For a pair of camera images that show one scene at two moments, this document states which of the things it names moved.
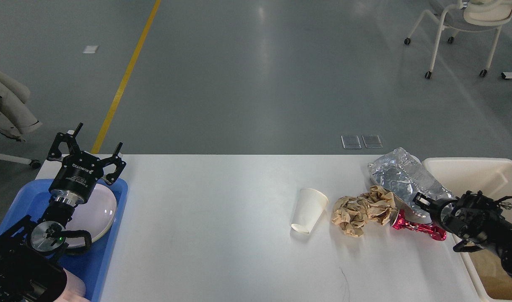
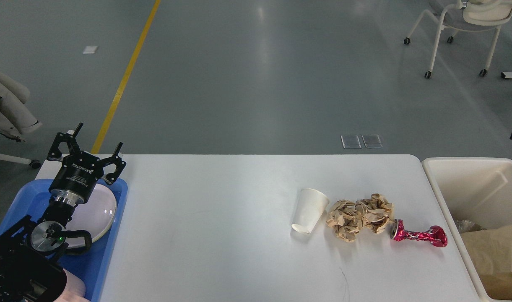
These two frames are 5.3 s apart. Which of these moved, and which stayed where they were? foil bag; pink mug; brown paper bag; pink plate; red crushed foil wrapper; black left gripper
Moved: foil bag; red crushed foil wrapper
Stayed: pink mug; brown paper bag; pink plate; black left gripper
